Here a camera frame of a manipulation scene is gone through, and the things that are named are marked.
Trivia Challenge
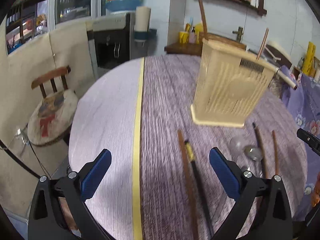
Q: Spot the beige plastic utensil holder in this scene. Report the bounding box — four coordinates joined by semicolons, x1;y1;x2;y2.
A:
190;40;276;128

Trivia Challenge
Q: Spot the white pot with lid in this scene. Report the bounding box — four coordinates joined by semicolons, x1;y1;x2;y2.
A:
247;40;298;91

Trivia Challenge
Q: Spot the yellow soap bottle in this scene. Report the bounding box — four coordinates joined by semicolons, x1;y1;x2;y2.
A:
194;23;203;36

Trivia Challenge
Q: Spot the water dispenser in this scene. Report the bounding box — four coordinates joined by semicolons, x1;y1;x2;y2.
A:
87;12;137;70

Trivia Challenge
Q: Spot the yellow package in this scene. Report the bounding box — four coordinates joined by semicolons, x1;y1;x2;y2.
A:
302;42;316;76

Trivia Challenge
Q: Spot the black chopstick yellow band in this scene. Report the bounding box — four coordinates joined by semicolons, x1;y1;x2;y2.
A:
184;140;214;239

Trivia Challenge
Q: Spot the wooden chair with cushion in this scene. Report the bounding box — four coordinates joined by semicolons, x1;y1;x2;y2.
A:
27;66;78;147

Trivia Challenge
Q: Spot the sliding glass window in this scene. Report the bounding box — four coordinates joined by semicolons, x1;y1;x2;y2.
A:
4;0;103;54

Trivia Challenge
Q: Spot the yellow mug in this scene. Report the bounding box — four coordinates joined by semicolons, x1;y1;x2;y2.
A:
179;31;189;44

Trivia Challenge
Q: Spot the clear plastic spoon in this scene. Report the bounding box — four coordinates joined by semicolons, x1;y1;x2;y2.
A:
229;136;263;161

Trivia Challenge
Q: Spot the dark wooden counter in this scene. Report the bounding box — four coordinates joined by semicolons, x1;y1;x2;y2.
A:
164;43;202;56

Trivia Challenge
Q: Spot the brown wooden chopstick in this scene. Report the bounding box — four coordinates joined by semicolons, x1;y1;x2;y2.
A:
252;122;268;179
177;129;199;239
272;130;279;175

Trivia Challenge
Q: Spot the brown chopstick in holder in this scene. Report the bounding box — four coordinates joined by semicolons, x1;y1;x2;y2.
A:
256;28;269;60
199;0;208;40

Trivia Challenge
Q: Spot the brass faucet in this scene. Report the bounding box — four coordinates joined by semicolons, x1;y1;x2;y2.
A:
232;27;244;43

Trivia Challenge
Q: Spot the purple striped tablecloth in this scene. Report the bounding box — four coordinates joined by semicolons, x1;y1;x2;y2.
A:
138;54;309;240

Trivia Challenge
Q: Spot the purple floral cloth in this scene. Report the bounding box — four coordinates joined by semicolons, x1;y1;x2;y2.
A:
280;65;319;221

